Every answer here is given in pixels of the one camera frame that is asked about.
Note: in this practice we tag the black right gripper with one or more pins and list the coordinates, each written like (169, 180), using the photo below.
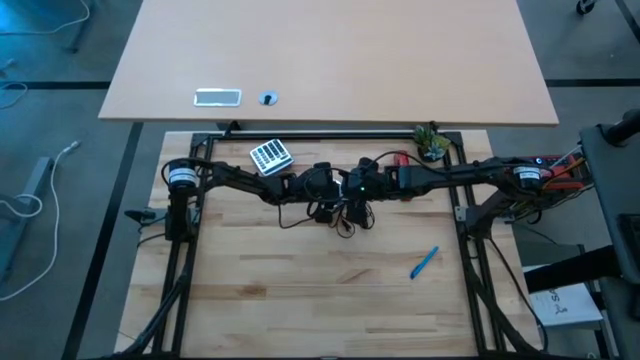
(370, 180)

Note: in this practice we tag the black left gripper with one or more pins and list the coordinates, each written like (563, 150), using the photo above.
(315, 185)

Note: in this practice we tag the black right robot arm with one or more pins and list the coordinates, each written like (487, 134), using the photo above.
(450, 175)

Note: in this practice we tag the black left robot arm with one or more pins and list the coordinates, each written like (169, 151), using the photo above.
(240, 180)

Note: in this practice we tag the red stapler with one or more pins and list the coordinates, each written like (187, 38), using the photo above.
(401, 158)

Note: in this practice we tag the grey calculator black keys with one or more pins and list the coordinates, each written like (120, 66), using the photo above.
(271, 157)

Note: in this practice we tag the small potted succulent plant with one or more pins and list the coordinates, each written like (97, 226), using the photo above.
(431, 145)

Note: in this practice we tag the blue pen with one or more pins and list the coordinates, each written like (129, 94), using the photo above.
(424, 263)

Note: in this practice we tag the large beige desk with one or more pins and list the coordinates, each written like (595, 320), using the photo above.
(325, 55)

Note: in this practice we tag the black clamp lever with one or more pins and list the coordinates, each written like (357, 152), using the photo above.
(140, 215)

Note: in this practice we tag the red bench power supply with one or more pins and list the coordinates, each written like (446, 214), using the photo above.
(575, 185)

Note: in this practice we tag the white printed box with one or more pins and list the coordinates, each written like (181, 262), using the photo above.
(565, 305)

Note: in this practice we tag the grey equipment cart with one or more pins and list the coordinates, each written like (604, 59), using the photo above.
(610, 190)

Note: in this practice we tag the black chair base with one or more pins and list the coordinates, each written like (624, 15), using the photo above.
(584, 7)

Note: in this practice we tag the grey desk foot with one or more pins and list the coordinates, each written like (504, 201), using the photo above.
(37, 180)

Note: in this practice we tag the black aluminium table frame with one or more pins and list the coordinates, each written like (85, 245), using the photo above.
(320, 136)

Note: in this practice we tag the grey metal bracket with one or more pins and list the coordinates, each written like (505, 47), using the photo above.
(461, 214)

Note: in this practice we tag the black frame clamp knob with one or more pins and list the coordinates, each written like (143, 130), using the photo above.
(232, 129)

